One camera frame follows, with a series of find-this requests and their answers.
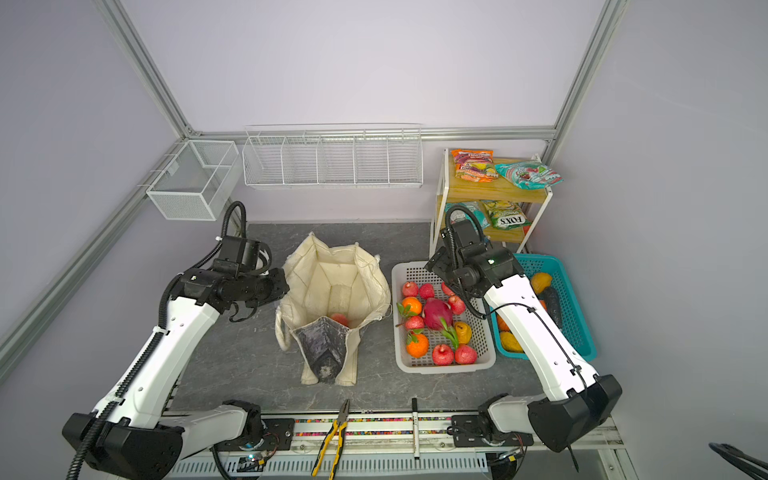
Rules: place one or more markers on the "orange tangerine with leaves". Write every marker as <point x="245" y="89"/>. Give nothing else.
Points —
<point x="409" y="307"/>

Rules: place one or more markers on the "dark green cucumber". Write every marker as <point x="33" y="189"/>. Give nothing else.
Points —
<point x="551" y="300"/>

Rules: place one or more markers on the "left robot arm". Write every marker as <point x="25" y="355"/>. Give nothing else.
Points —
<point x="124" y="434"/>

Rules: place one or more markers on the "black tripod leg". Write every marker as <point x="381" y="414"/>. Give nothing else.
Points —
<point x="751" y="466"/>

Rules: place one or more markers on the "green Fox's candy bag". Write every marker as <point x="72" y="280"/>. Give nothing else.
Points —
<point x="505" y="215"/>

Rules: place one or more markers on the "teal plastic vegetable basket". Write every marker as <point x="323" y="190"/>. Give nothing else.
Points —
<point x="573" y="322"/>

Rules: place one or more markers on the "red apple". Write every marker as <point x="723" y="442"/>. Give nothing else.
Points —
<point x="340" y="318"/>
<point x="457" y="305"/>
<point x="442" y="355"/>
<point x="465" y="355"/>
<point x="414" y="323"/>
<point x="410" y="289"/>
<point x="426" y="291"/>

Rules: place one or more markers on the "orange snack bag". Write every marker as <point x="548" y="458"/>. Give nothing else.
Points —
<point x="474" y="165"/>

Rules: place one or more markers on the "long white wire basket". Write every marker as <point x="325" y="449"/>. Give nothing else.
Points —
<point x="338" y="155"/>

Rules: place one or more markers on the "teal red snack bag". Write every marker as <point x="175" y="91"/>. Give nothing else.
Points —
<point x="528" y="175"/>

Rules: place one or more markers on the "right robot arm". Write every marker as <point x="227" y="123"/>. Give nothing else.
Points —
<point x="576" y="398"/>

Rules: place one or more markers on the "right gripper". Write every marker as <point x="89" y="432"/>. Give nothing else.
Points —
<point x="440" y="264"/>

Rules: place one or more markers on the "orange tangerine front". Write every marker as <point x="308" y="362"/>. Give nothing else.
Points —
<point x="417" y="344"/>

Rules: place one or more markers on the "teal white snack bag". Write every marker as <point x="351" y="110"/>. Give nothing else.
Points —
<point x="477" y="210"/>

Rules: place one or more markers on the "cream canvas grocery bag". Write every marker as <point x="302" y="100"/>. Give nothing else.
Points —
<point x="324" y="280"/>

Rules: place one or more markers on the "small white mesh box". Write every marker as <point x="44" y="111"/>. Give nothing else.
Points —
<point x="197" y="181"/>

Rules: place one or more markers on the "yellow pear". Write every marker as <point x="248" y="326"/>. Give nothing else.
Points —
<point x="463" y="332"/>

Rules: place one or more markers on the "yellow squash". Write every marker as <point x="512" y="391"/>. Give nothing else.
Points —
<point x="510" y="343"/>

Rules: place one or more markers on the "magenta dragon fruit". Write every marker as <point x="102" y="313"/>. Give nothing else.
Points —
<point x="437" y="314"/>

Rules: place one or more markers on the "yellow black pliers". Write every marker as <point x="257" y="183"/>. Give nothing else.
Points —
<point x="337" y="434"/>

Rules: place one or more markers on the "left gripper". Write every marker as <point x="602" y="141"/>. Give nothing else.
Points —
<point x="280" y="285"/>

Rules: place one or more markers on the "wooden two-tier shelf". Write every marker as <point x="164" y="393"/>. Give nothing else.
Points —
<point x="452" y="190"/>

